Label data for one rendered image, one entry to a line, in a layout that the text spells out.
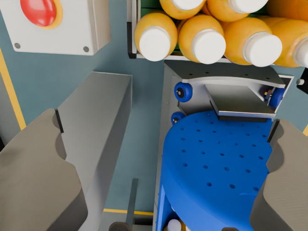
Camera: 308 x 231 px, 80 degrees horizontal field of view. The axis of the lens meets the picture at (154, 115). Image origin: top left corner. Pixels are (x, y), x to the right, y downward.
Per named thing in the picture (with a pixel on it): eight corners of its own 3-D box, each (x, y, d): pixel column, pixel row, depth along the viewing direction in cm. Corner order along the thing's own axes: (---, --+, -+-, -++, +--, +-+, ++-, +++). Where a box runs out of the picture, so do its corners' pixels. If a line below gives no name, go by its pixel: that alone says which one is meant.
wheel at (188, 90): (185, 106, 39) (191, 104, 40) (188, 86, 37) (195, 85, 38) (171, 98, 42) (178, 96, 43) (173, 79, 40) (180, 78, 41)
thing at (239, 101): (202, 93, 44) (215, 122, 33) (204, 83, 43) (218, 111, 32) (244, 95, 44) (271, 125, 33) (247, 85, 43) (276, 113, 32)
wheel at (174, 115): (181, 134, 43) (187, 132, 44) (183, 118, 41) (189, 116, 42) (168, 125, 46) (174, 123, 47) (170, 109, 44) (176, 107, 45)
